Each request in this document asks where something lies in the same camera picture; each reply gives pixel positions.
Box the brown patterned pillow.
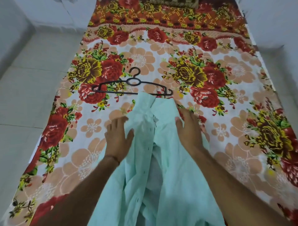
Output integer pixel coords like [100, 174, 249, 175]
[149, 0, 200, 9]

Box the black plastic clothes hanger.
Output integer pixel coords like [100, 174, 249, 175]
[91, 67, 173, 98]

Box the person's left hand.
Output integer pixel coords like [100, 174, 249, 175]
[104, 116, 135, 164]

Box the mint green garment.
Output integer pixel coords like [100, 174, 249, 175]
[88, 91, 226, 226]

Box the person's right forearm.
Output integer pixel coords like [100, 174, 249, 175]
[188, 147, 292, 226]

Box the person's left forearm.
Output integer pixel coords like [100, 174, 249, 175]
[35, 156, 120, 226]

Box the floral red yellow bedsheet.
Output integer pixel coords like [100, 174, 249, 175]
[2, 0, 298, 226]

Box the person's right hand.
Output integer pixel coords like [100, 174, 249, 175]
[175, 108, 206, 156]

